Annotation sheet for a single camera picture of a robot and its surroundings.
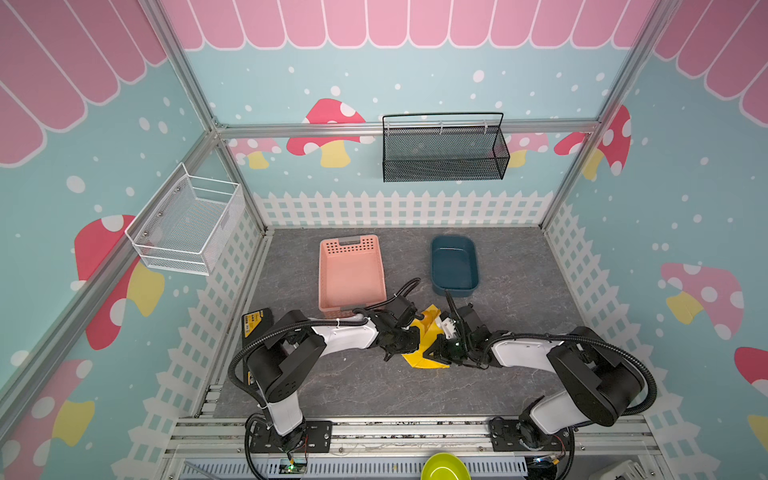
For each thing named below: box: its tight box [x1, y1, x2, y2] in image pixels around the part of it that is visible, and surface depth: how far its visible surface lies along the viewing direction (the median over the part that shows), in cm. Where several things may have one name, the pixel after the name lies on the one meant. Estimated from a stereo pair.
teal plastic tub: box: [430, 235, 479, 297], surface depth 108 cm
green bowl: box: [421, 453, 471, 480], surface depth 70 cm
